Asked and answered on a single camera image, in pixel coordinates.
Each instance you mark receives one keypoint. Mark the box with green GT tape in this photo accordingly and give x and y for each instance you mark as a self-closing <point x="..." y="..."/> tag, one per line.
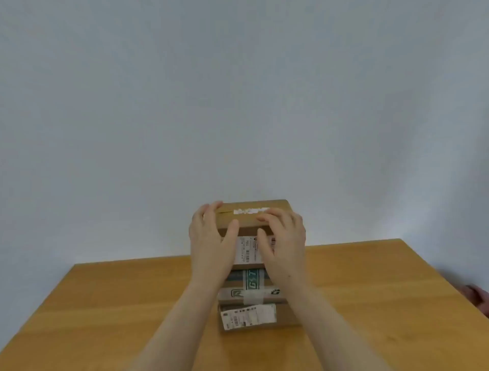
<point x="248" y="284"/>

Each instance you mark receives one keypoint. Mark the person's left forearm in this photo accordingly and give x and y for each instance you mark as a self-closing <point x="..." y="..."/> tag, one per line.
<point x="183" y="328"/>

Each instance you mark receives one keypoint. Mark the cardboard box with torn tape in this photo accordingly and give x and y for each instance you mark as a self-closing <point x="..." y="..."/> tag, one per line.
<point x="248" y="223"/>

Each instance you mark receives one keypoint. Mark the wide cardboard box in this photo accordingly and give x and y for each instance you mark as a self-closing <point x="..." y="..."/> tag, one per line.
<point x="280" y="319"/>

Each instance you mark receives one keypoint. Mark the person's right forearm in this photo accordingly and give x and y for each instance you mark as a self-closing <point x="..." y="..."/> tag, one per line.
<point x="324" y="332"/>

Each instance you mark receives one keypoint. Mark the person's left hand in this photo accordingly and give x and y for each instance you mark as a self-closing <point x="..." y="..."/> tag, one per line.
<point x="210" y="248"/>

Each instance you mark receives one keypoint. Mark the person's right hand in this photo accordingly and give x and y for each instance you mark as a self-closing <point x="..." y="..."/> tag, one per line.
<point x="286" y="244"/>

